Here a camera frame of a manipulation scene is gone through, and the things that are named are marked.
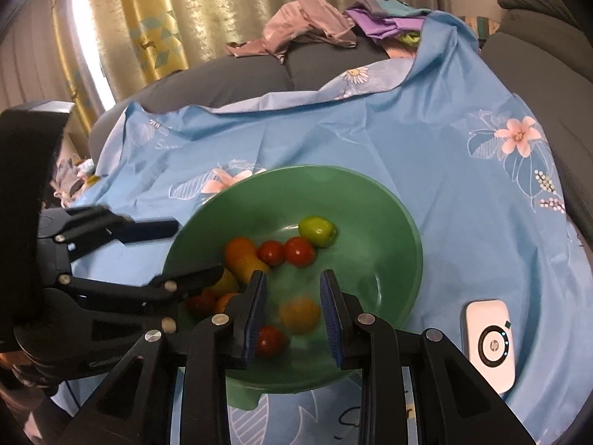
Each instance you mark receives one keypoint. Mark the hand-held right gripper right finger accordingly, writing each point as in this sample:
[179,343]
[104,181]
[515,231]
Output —
[330,317]

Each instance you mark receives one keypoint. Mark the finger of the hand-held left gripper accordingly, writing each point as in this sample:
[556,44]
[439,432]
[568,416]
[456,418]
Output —
[153,228]
[185,285]

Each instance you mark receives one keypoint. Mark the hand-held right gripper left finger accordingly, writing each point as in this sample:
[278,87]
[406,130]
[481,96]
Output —
[257,317]

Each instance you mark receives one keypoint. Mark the orange round fruit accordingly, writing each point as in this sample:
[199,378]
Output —
[239,250]
[301,316]

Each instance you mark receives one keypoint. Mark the small orange fruit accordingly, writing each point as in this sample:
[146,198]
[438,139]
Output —
[225,303]

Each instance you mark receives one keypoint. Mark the yellow-green fruit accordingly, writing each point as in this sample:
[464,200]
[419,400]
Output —
[250,270]

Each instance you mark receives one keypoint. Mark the small red tomato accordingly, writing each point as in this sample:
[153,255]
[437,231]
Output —
[272,252]

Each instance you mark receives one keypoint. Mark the large red tomato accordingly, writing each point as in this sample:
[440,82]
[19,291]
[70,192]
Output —
[300,251]

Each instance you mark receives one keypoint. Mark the green fruit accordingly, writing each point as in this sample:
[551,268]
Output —
[317,231]

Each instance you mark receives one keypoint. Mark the green bowl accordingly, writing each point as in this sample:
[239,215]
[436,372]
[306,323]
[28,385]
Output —
[361,222]

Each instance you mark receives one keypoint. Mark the crumpled pale cloth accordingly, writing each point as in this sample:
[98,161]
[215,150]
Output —
[76,174]

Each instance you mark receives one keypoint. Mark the white portable device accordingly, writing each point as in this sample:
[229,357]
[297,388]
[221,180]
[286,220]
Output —
[491,343]

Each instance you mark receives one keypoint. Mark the blue floral cloth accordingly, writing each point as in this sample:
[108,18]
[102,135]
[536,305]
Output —
[417,171]

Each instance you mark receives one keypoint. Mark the grey sofa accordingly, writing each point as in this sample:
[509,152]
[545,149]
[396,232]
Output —
[259,79]

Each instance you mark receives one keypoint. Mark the yellow curtain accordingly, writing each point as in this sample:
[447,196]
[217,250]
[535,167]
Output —
[139,23]

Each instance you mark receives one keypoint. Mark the pink-brown garment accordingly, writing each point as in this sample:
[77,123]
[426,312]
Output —
[305,23]

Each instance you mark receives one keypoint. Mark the purple garment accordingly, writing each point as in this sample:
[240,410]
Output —
[380,21]

